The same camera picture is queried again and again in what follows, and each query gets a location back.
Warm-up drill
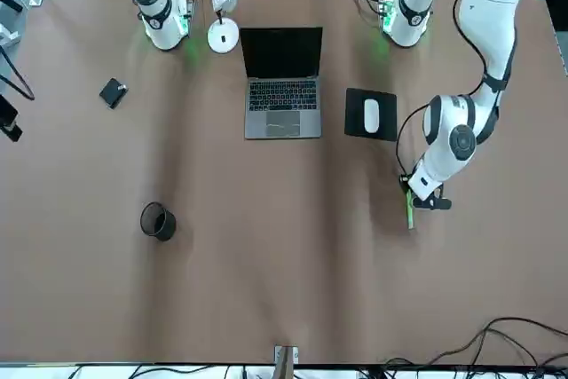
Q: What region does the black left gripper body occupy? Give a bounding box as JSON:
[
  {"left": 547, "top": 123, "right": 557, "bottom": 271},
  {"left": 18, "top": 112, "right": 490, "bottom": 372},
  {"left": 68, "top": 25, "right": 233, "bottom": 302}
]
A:
[{"left": 413, "top": 186, "right": 453, "bottom": 213}]

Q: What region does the green pen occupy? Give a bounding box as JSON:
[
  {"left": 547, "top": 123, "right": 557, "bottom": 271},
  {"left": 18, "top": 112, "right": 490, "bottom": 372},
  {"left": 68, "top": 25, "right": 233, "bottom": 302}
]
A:
[{"left": 402, "top": 186, "right": 417, "bottom": 231}]

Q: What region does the black mesh pen holder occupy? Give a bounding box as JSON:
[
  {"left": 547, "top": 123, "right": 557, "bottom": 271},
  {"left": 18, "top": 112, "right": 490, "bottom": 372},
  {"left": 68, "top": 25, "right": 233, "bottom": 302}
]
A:
[{"left": 139, "top": 201, "right": 178, "bottom": 242}]

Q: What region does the white computer mouse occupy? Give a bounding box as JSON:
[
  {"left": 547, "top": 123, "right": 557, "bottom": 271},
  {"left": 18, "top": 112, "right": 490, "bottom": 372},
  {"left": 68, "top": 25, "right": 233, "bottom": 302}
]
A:
[{"left": 363, "top": 98, "right": 381, "bottom": 134}]

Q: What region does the black mouse mat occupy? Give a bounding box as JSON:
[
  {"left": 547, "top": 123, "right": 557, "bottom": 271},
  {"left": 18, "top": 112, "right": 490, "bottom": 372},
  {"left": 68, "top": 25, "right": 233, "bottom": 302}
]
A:
[{"left": 344, "top": 87, "right": 398, "bottom": 142}]

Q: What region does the grey laptop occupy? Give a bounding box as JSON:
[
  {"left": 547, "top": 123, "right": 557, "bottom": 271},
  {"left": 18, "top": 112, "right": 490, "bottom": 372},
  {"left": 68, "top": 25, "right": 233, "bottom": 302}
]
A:
[{"left": 239, "top": 27, "right": 324, "bottom": 140}]

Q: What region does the white desk lamp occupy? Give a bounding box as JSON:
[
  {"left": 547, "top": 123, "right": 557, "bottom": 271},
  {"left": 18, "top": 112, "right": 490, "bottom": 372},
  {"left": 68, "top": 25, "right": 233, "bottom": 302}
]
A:
[{"left": 207, "top": 0, "right": 244, "bottom": 54}]

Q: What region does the small black square box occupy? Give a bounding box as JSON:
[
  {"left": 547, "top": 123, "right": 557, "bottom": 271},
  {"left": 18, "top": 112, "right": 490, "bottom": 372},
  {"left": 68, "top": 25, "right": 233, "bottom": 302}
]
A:
[{"left": 99, "top": 77, "right": 130, "bottom": 110}]

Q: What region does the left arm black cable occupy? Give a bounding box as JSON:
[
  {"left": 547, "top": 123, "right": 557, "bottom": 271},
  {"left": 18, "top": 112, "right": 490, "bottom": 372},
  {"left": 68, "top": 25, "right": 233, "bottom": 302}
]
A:
[{"left": 394, "top": 0, "right": 518, "bottom": 185}]

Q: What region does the black cable on white table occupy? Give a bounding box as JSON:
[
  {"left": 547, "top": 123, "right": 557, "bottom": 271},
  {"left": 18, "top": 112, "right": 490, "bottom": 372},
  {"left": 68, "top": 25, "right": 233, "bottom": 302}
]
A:
[{"left": 381, "top": 316, "right": 568, "bottom": 379}]

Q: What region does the aluminium camera post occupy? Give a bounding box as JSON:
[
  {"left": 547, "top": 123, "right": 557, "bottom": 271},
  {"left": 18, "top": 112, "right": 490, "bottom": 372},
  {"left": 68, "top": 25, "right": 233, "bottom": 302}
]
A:
[{"left": 273, "top": 344, "right": 299, "bottom": 379}]

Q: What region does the black looped floor cable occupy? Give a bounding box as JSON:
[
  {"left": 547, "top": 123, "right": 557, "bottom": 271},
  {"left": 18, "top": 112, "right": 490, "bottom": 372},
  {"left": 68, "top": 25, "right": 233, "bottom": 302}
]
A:
[{"left": 0, "top": 48, "right": 36, "bottom": 101}]

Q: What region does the black device on bracket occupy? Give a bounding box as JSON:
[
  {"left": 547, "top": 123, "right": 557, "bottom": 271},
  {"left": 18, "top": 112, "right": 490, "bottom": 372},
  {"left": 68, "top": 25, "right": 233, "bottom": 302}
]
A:
[{"left": 0, "top": 94, "right": 23, "bottom": 144}]

